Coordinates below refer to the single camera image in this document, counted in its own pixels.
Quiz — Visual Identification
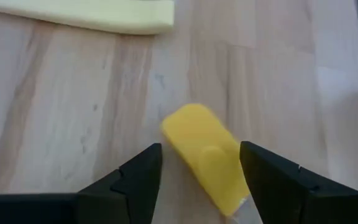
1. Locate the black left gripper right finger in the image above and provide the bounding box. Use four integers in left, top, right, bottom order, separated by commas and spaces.
239, 141, 358, 224

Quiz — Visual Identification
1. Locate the cream handled knife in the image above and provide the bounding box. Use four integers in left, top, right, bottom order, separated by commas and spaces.
0, 0, 175, 35

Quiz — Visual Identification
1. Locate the yellow spatula clear handle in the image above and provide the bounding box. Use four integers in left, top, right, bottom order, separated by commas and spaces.
160, 103, 260, 224

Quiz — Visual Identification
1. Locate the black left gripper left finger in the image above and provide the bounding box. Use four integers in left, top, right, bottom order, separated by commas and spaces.
0, 142, 163, 224

